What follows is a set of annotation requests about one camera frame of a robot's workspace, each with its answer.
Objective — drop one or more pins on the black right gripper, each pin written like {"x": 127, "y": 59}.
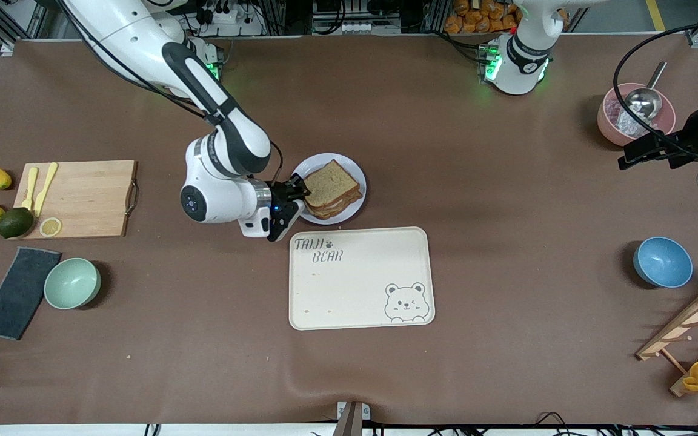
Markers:
{"x": 280, "y": 195}

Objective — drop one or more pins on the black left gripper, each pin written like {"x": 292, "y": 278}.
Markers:
{"x": 690, "y": 141}

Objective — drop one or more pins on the fried egg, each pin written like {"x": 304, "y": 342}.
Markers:
{"x": 323, "y": 209}

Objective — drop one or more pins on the plain brown bread slice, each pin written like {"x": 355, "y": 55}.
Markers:
{"x": 332, "y": 184}

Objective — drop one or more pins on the round pale lavender plate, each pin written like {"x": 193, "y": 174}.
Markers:
{"x": 349, "y": 166}

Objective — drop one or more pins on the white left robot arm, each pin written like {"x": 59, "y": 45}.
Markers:
{"x": 518, "y": 60}

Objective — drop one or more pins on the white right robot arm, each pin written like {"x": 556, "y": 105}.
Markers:
{"x": 228, "y": 151}

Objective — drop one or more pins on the clear ice cube pile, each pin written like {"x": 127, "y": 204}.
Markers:
{"x": 624, "y": 121}

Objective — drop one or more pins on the pink bowl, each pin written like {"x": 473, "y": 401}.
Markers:
{"x": 604, "y": 121}

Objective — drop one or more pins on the metal scoop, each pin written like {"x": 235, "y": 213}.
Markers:
{"x": 643, "y": 102}

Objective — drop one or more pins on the cream tray with bear print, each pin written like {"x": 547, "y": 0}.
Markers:
{"x": 355, "y": 284}

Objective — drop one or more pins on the blue bowl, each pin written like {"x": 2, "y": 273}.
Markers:
{"x": 663, "y": 261}

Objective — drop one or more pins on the wooden cup rack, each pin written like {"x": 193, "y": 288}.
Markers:
{"x": 685, "y": 324}

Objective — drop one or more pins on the small white power strip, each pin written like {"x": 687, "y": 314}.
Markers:
{"x": 361, "y": 27}

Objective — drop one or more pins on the large white power strip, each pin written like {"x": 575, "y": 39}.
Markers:
{"x": 231, "y": 17}

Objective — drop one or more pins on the wooden cutting board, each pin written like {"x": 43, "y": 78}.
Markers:
{"x": 91, "y": 194}

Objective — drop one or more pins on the orange bread rolls pile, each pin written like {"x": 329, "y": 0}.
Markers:
{"x": 470, "y": 21}

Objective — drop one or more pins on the mint green bowl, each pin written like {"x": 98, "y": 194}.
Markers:
{"x": 72, "y": 283}

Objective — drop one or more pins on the lemon slice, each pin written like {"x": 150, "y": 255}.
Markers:
{"x": 51, "y": 227}

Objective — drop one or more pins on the yellow plastic knife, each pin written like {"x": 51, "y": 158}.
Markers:
{"x": 46, "y": 188}

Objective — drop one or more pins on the yellow plastic fork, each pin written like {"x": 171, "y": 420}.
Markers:
{"x": 31, "y": 188}

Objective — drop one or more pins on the dark green avocado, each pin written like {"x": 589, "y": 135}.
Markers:
{"x": 16, "y": 223}

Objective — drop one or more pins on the dark grey cloth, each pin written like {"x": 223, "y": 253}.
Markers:
{"x": 19, "y": 293}

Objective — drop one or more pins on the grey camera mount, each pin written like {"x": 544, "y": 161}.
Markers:
{"x": 351, "y": 418}

